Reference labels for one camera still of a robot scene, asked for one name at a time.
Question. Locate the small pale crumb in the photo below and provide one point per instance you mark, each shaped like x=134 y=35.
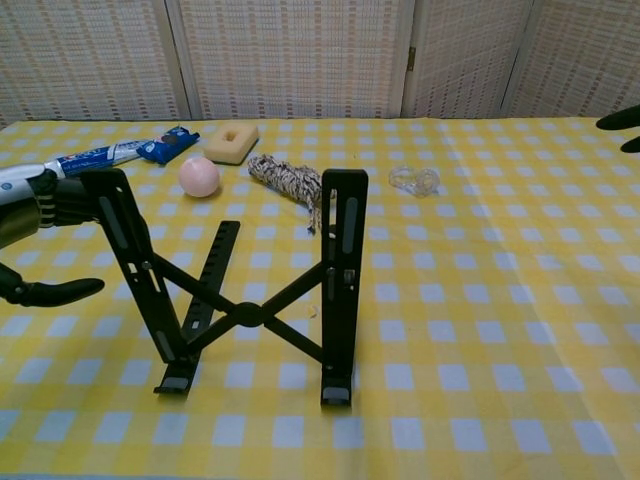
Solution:
x=313 y=311

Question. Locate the blue cookie packet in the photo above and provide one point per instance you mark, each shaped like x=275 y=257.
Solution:
x=167 y=145

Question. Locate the brass screen hinge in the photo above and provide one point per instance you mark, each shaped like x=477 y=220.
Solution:
x=412 y=57

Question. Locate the black folding laptop stand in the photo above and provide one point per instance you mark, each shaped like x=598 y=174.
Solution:
x=247 y=315

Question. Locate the woven bamboo screen panel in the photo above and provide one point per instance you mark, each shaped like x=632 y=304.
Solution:
x=585 y=60
x=75 y=60
x=460 y=60
x=290 y=60

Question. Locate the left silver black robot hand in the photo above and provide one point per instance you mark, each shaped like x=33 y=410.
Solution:
x=60 y=200

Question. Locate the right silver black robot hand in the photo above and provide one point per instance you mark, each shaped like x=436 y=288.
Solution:
x=627 y=120

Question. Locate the pink ball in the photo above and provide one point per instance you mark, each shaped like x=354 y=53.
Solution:
x=199 y=177

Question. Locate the clear plastic clip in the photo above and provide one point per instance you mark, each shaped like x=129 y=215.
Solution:
x=425 y=182

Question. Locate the yellow white checkered tablecloth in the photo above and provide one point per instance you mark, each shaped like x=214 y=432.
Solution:
x=450 y=300

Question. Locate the white blue toothpaste tube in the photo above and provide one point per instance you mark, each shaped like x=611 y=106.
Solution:
x=100 y=155

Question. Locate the yellow sponge with hole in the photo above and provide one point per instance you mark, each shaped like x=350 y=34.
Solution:
x=225 y=152

